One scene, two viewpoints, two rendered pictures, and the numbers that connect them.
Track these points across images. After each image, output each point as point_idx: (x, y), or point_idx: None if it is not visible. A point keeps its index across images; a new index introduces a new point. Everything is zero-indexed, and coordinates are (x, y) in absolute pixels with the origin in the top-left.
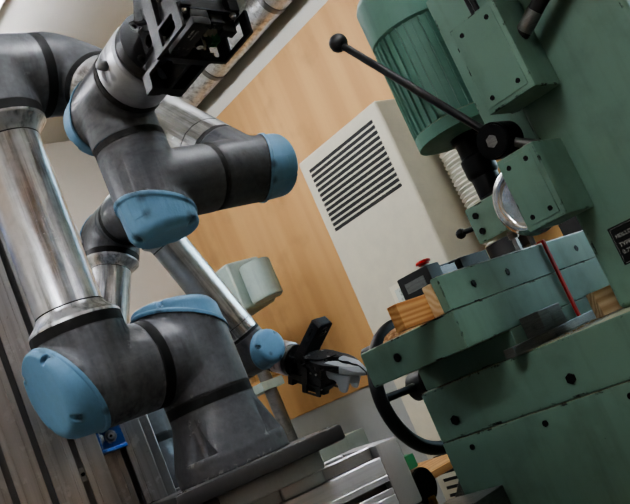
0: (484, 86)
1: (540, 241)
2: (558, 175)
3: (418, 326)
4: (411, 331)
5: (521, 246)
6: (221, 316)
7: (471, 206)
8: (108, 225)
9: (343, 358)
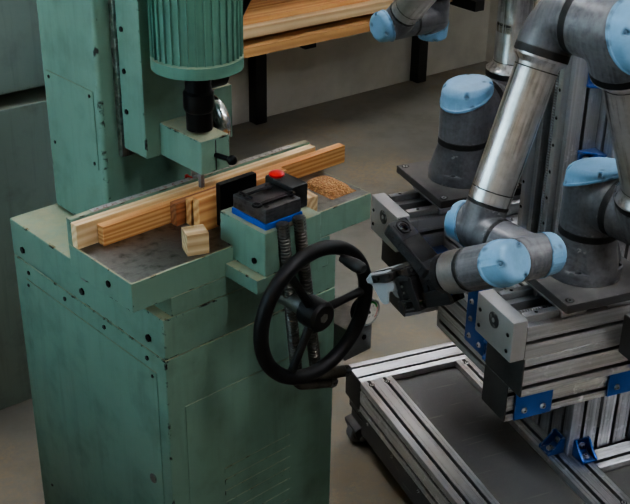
0: None
1: (188, 175)
2: None
3: (326, 173)
4: (331, 175)
5: (198, 178)
6: (440, 97)
7: (222, 131)
8: None
9: (386, 271)
